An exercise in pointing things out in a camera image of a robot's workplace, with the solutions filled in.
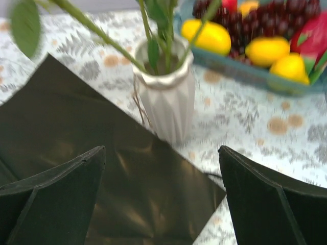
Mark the yellow lemon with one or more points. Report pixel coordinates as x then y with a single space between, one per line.
264 51

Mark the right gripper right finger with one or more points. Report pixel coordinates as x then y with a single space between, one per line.
268 207

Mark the small orange fruit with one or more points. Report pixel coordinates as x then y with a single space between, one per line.
247 6

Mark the peach rose stem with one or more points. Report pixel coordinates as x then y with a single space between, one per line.
158 23

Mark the yellow mango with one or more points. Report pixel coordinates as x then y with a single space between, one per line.
214 38

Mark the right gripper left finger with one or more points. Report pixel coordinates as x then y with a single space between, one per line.
54 206

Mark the red apple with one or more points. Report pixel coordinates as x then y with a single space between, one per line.
230 5

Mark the white ribbed ceramic vase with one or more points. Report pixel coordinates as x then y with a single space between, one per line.
167 101

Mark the yellow pear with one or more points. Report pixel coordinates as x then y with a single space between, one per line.
291 67

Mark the black ribbon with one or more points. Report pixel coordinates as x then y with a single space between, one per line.
216 178

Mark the floral table mat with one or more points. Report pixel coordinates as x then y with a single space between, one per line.
287 134

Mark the dark purple grapes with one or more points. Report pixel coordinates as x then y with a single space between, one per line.
275 18

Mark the teal plastic fruit tub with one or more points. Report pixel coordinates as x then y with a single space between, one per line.
261 77

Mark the white rose stems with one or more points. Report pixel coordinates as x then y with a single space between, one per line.
208 16

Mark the black wrapping paper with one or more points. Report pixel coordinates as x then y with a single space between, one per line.
149 193

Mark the red dragon fruit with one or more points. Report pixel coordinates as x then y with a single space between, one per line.
310 43

